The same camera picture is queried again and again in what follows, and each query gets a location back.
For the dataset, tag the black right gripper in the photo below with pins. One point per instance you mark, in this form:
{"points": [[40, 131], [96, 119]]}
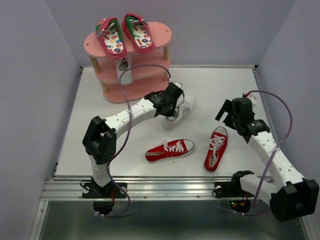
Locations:
{"points": [[228, 107]]}

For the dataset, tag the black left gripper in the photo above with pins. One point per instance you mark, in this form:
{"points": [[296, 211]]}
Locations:
{"points": [[170, 113]]}

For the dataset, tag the white sneaker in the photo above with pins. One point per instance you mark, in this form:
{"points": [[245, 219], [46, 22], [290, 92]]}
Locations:
{"points": [[184, 107], [123, 70]]}

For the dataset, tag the red sneaker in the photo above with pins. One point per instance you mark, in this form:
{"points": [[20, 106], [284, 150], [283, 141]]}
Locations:
{"points": [[217, 146], [170, 149]]}

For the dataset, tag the pink patterned sandal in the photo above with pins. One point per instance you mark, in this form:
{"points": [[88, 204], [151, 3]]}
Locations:
{"points": [[108, 32], [138, 33]]}

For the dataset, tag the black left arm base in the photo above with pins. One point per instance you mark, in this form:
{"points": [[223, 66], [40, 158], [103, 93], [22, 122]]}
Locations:
{"points": [[109, 201]]}

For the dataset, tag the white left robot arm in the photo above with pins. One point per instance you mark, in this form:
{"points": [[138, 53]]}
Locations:
{"points": [[100, 139]]}

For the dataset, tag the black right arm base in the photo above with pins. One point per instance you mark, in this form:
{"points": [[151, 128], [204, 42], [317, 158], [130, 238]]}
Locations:
{"points": [[239, 200]]}

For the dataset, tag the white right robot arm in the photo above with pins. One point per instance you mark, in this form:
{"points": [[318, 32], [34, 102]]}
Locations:
{"points": [[291, 195]]}

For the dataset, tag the pink three-tier shoe shelf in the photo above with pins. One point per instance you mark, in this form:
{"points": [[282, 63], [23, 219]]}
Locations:
{"points": [[149, 74]]}

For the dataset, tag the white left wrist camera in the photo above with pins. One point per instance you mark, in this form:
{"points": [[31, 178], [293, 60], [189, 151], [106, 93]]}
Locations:
{"points": [[178, 84]]}

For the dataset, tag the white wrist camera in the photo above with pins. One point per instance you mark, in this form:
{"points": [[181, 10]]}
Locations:
{"points": [[178, 84], [251, 97]]}

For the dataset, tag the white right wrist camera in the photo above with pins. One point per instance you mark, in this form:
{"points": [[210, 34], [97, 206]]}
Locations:
{"points": [[251, 97]]}

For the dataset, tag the aluminium front mounting rail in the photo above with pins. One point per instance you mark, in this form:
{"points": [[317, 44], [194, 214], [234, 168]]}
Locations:
{"points": [[140, 188]]}

